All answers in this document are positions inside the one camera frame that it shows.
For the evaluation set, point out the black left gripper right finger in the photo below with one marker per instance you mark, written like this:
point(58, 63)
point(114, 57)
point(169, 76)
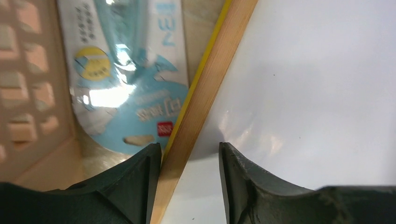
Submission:
point(253, 195)

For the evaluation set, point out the orange plastic desk organizer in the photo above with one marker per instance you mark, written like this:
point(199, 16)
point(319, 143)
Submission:
point(38, 147)

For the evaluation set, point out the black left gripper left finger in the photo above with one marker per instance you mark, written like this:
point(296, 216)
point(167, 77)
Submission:
point(123, 194)

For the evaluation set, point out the building and sky photo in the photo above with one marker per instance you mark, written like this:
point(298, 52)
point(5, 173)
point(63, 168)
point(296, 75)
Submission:
point(310, 96)

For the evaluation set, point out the yellow wooden picture frame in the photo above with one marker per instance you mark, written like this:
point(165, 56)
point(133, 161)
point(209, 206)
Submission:
point(226, 36)

